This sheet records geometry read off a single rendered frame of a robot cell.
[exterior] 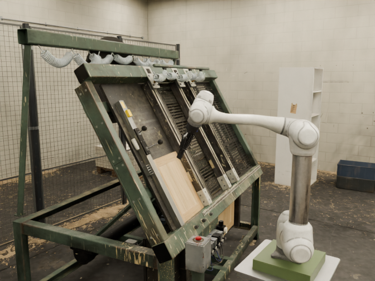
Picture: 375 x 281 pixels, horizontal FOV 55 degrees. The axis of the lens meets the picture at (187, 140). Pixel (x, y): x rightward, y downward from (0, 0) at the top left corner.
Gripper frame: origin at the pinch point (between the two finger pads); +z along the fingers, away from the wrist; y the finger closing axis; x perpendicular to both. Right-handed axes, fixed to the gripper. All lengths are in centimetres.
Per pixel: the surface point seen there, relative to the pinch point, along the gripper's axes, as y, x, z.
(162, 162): -27.1, -21.2, 25.7
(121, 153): 15.2, -29.5, 14.6
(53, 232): 17, -58, 98
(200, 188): -53, 5, 40
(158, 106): -51, -54, -1
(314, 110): -490, 4, 5
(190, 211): -33, 12, 49
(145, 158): -9.1, -25.7, 20.8
